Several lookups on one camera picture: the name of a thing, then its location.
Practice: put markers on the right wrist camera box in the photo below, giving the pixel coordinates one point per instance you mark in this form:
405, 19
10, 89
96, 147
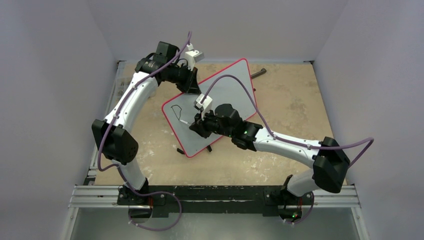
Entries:
203, 103

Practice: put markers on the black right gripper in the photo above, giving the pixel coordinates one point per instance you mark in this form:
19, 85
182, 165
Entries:
201, 125

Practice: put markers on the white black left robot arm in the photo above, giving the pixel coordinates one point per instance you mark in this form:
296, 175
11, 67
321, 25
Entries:
116, 146

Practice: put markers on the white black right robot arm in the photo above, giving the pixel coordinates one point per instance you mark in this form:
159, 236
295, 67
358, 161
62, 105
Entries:
327, 163

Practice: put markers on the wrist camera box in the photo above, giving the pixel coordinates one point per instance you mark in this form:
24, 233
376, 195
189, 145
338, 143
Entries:
203, 103
192, 57

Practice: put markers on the pink framed whiteboard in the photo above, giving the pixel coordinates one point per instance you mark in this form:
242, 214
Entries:
236, 89

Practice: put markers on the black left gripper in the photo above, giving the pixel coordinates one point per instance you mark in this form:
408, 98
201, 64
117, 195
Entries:
191, 85

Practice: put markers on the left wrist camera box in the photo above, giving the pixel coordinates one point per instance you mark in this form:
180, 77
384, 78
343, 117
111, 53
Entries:
192, 57

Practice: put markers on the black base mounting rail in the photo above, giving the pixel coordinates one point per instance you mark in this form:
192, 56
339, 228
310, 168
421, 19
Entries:
265, 200

